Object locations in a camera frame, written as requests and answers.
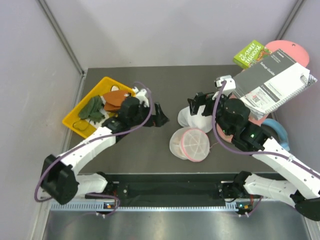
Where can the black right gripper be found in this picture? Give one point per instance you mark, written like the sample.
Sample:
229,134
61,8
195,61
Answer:
201,99

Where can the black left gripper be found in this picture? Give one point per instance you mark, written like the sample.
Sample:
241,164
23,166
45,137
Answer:
159,119

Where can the pink-zippered round laundry bag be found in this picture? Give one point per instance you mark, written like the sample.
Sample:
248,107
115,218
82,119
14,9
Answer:
189,143

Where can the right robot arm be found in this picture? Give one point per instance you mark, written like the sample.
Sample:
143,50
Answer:
300,188

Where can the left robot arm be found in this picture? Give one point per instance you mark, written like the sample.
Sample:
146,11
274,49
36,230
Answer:
60,176

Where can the white mesh laundry bag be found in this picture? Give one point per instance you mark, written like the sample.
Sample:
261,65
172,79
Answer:
185,119

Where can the orange bra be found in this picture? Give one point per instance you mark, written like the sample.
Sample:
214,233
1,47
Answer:
114,99

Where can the green bra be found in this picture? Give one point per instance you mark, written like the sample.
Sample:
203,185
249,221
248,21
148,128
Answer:
91,112

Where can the yellow plastic tray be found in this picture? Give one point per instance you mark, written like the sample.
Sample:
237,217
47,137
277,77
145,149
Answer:
104,86

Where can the green treehouse book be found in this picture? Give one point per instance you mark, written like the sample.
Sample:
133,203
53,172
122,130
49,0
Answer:
251,54

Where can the grey setup guide booklet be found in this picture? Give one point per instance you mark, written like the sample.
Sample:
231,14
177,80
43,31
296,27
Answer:
271,82

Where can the blue headphones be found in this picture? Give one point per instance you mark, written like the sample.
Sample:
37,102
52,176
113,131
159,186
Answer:
280,131

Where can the pink tiered stand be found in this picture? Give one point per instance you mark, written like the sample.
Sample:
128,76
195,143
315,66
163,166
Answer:
297,52

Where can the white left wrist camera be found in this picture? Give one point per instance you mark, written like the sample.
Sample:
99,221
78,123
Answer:
142,95

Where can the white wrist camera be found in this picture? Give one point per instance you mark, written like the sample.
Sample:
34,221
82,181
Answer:
142,95
227,83

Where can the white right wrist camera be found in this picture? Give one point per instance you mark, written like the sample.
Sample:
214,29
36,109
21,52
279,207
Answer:
227,83

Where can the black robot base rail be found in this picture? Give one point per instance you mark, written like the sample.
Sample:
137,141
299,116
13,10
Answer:
172,189

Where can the grey aluminium corner post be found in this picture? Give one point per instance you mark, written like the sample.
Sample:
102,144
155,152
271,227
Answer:
60,35

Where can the right aluminium corner post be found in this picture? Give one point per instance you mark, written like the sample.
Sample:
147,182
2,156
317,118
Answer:
289,19

